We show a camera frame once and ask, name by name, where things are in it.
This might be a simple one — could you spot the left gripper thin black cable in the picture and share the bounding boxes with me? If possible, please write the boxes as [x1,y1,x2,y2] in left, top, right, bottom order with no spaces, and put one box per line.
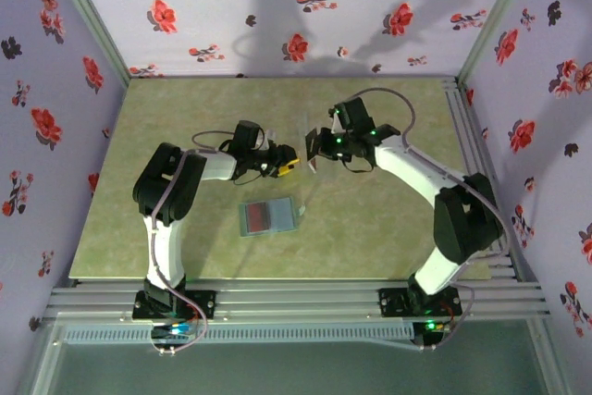
[229,167,265,187]

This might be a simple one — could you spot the aluminium frame bar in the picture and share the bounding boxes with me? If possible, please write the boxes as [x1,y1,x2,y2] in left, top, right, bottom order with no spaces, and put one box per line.
[16,320,66,395]
[526,319,577,395]

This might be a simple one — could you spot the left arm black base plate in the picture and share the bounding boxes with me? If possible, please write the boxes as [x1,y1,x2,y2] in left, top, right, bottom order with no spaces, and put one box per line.
[132,290,217,321]

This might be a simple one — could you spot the slotted grey cable duct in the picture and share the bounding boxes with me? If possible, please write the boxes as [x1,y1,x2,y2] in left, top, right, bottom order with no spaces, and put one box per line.
[62,324,415,345]

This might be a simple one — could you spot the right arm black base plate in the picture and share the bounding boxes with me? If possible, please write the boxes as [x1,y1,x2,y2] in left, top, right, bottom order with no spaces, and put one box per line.
[377,287,463,318]

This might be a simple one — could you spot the green leather card holder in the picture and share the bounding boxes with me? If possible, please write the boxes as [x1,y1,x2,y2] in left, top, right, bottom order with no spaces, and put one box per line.
[238,196,307,240]

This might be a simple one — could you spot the red VIP card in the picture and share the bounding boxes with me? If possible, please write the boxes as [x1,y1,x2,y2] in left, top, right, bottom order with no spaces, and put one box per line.
[243,202,272,234]

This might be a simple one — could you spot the right gripper thin black cable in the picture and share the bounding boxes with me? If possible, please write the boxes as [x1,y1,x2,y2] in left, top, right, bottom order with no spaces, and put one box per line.
[342,156,375,174]

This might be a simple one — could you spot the gripper thin black cable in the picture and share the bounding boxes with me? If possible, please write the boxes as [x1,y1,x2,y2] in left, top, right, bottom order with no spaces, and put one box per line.
[229,167,265,187]
[342,156,375,174]

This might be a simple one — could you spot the aluminium frame rail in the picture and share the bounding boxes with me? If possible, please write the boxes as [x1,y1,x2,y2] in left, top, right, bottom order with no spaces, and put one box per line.
[43,278,551,322]
[441,76,526,283]

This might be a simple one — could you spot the aluminium frame post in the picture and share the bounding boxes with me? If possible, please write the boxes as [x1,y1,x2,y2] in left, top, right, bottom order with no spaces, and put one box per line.
[43,0,131,87]
[455,0,542,86]

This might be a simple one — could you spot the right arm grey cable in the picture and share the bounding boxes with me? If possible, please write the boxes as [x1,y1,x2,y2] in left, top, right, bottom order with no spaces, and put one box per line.
[344,87,512,352]

